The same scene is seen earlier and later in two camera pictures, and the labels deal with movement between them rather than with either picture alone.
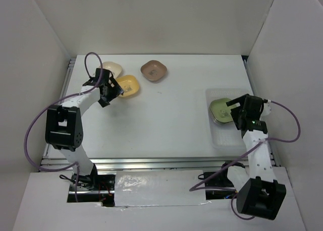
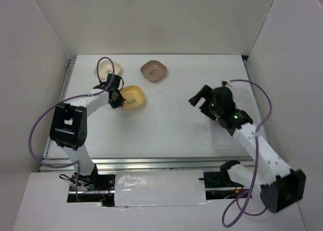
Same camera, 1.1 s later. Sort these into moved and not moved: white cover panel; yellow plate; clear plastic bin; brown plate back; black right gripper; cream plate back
Moved: black right gripper; yellow plate
Not moved: cream plate back; clear plastic bin; brown plate back; white cover panel
